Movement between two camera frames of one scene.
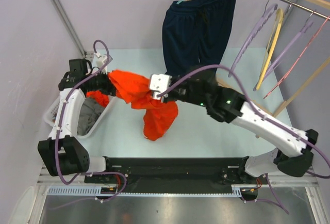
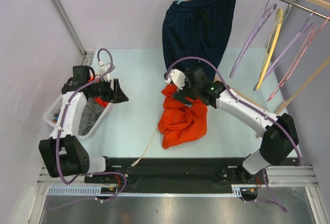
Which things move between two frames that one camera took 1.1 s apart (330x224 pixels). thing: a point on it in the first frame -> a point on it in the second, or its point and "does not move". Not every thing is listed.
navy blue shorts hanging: [196, 31] does not move
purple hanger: [308, 26] does not move
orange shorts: [134, 91] -> [181, 123]
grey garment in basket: [90, 111] does not move
